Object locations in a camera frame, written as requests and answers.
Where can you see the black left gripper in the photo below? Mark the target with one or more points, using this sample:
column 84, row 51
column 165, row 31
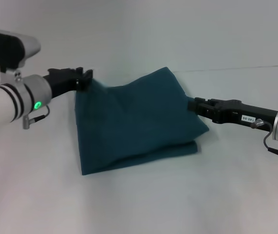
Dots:
column 63, row 81

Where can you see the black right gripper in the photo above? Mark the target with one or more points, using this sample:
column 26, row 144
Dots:
column 243, row 113

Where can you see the teal blue t-shirt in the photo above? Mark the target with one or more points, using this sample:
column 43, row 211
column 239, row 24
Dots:
column 138, row 122

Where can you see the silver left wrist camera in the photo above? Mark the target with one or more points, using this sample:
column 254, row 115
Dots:
column 7, row 50

